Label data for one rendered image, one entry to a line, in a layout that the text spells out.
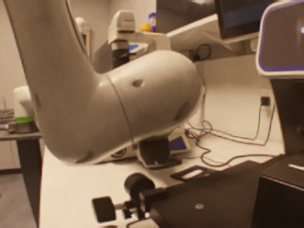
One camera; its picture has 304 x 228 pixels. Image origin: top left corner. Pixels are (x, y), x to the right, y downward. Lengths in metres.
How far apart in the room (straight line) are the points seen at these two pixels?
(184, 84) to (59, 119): 0.15
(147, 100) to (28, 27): 0.17
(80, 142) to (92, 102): 0.05
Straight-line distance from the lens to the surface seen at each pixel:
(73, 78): 0.25
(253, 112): 1.01
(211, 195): 0.27
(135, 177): 0.29
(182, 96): 0.27
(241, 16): 0.39
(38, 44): 0.26
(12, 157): 2.96
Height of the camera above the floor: 0.98
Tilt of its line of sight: 6 degrees down
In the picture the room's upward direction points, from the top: 3 degrees counter-clockwise
